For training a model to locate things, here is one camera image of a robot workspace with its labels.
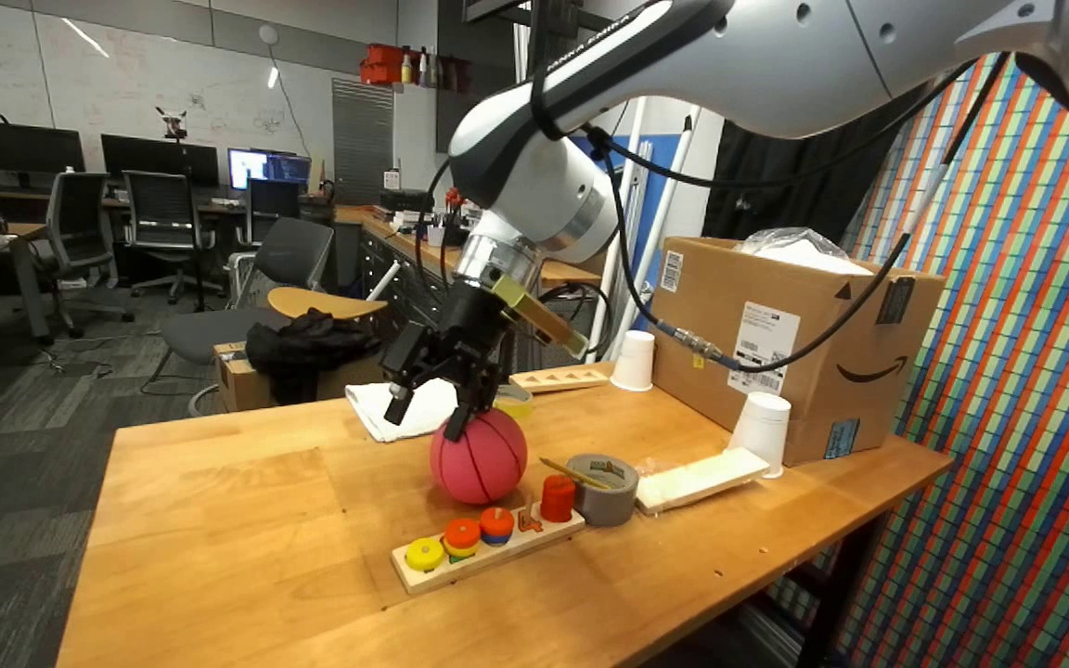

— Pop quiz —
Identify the black office chair middle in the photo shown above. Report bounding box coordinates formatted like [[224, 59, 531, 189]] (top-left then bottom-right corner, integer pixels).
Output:
[[128, 169, 214, 304]]

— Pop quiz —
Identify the yellow ring on board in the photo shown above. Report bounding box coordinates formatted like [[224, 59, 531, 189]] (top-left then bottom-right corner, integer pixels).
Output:
[[400, 536, 448, 573]]

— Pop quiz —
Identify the grey office chair left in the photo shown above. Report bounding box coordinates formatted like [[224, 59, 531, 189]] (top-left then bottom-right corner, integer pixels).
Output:
[[45, 169, 134, 337]]

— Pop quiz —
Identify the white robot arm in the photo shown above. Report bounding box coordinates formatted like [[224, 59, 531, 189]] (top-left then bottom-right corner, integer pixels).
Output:
[[381, 0, 1069, 423]]

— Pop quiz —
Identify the white cup at back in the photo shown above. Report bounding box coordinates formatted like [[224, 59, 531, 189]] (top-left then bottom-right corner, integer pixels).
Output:
[[611, 329, 654, 393]]

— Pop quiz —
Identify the pink mini basketball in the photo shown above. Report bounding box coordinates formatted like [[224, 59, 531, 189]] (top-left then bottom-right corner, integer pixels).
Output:
[[431, 409, 526, 509]]

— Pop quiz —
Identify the grey duct tape roll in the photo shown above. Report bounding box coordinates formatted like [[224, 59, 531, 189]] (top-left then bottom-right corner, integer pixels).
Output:
[[568, 453, 637, 525]]

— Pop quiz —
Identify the wooden block with holes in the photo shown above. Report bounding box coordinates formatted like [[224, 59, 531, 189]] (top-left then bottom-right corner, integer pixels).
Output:
[[499, 364, 609, 399]]

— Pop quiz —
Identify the wooden peg board base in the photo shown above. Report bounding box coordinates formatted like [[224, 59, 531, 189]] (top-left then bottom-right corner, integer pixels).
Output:
[[390, 509, 588, 594]]

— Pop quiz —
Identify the cardboard shipping box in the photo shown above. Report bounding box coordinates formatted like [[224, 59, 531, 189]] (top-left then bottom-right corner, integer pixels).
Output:
[[654, 238, 943, 467]]

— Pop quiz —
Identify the plastic bag on box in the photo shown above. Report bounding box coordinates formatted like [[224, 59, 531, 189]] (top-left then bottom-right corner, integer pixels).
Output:
[[744, 225, 861, 275]]

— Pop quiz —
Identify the round wooden stool top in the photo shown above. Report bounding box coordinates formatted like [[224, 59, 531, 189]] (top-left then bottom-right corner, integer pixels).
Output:
[[266, 285, 381, 320]]

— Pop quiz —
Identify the white flat block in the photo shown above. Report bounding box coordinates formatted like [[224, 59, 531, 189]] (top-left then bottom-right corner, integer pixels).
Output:
[[635, 447, 770, 512]]

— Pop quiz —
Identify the white paper sheet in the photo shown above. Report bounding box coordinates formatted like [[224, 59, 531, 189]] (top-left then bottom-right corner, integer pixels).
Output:
[[344, 379, 458, 441]]

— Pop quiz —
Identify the orange ring on blue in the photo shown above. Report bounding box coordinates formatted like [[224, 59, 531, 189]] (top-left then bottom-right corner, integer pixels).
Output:
[[477, 504, 516, 549]]

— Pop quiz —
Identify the red cylinder peg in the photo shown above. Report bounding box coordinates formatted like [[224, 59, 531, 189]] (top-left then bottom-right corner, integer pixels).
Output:
[[537, 474, 576, 524]]

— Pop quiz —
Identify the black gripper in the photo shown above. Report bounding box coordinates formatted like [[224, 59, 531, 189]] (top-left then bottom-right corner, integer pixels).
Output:
[[381, 285, 508, 437]]

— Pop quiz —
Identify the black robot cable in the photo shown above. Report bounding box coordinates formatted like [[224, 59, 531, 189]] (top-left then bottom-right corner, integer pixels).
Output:
[[583, 50, 1012, 379]]

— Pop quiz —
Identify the colourful striped cloth panel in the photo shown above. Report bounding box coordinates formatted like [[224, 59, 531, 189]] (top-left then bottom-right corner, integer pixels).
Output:
[[834, 48, 1069, 668]]

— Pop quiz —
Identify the black backpack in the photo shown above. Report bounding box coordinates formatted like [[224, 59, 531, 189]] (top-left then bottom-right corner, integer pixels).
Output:
[[245, 307, 380, 404]]

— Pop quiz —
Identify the orange ring on green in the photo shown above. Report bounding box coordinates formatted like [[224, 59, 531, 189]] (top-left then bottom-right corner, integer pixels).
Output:
[[437, 514, 483, 564]]

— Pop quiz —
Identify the wooden workbench in back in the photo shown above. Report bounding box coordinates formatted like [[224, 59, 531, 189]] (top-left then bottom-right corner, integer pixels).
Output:
[[333, 201, 605, 373]]

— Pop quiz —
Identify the black hanging cloth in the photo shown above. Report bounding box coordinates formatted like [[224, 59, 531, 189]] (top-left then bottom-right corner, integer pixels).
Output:
[[704, 115, 897, 242]]

